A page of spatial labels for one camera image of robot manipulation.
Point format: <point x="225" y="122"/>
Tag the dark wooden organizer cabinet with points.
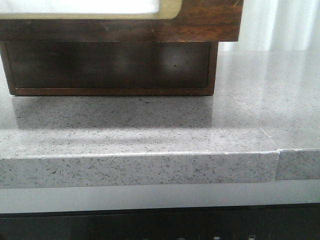
<point x="208" y="90"/>

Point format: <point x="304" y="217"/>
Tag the white curtain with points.
<point x="277" y="25"/>

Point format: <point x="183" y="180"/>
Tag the black appliance below counter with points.
<point x="260" y="222"/>

